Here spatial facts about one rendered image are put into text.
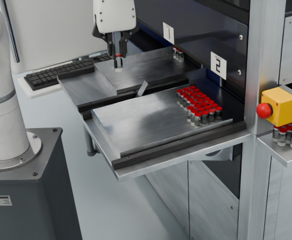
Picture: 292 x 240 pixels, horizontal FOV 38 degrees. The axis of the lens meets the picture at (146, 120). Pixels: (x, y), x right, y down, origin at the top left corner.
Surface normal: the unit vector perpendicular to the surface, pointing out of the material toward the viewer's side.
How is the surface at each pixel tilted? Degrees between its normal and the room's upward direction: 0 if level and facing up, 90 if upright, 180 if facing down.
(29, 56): 90
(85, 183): 0
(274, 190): 90
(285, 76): 90
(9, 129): 90
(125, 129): 0
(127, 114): 0
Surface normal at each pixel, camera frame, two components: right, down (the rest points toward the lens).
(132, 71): -0.07, -0.86
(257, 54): -0.92, 0.26
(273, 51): 0.40, 0.44
